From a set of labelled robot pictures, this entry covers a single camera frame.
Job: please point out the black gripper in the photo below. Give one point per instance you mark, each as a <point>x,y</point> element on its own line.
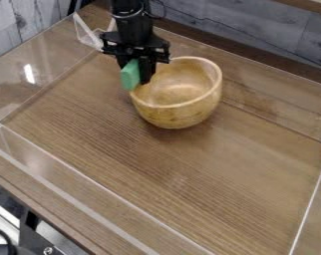
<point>134,41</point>

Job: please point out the green rectangular stick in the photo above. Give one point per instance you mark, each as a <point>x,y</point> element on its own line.
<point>130,75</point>

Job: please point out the round wooden bowl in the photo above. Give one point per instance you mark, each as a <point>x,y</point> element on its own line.
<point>181,95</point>

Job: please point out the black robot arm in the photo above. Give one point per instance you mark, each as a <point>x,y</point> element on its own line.
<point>132,8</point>

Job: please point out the clear acrylic corner bracket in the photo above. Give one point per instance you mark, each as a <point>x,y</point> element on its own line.
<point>88,36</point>

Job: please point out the black table leg bracket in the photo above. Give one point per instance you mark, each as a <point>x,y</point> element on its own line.
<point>31,243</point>

